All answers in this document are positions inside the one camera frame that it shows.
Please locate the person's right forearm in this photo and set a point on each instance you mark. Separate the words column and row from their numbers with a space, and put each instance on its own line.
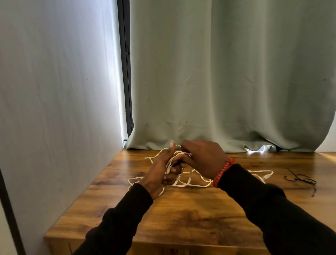
column 283, row 223

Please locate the person's left hand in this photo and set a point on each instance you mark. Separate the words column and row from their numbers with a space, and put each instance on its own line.
column 155, row 178

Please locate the white side panel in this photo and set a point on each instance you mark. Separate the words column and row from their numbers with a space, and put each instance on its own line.
column 52, row 105

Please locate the wooden cabinet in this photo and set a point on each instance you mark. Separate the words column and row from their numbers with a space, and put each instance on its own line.
column 197, row 218

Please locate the black window frame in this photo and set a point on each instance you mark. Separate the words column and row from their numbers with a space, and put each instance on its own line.
column 126, row 52

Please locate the person's right hand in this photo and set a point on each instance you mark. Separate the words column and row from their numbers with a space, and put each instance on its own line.
column 207, row 160

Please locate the person's left forearm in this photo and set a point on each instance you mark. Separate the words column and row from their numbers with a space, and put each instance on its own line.
column 118, row 226

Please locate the grey-green curtain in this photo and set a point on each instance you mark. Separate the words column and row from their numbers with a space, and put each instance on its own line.
column 236, row 78

